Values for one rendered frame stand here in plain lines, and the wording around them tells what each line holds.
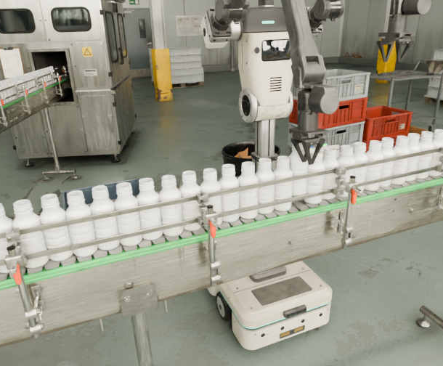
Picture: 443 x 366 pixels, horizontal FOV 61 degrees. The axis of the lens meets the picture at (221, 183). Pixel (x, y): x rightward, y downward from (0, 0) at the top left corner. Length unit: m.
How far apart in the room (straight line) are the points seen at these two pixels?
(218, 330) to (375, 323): 0.86
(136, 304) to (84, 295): 0.14
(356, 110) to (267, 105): 2.05
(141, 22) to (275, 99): 11.54
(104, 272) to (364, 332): 1.59
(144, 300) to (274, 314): 0.97
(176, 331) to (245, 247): 1.17
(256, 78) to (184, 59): 8.87
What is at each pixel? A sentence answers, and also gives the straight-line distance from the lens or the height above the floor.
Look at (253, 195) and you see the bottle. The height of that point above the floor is 1.08.
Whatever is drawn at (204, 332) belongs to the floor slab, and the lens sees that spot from 2.19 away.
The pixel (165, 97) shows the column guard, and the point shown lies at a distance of 8.72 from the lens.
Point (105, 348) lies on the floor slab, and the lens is 2.21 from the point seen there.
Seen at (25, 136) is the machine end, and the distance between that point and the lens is 4.99.
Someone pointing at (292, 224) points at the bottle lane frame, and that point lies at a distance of 1.17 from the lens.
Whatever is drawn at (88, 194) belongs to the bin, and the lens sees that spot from 1.60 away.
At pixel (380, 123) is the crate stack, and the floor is 0.60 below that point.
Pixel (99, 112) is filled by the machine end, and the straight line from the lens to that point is 4.65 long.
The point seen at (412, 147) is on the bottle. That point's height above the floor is 1.13.
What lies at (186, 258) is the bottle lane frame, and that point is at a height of 0.94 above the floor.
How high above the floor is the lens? 1.53
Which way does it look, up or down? 23 degrees down
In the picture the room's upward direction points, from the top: 2 degrees counter-clockwise
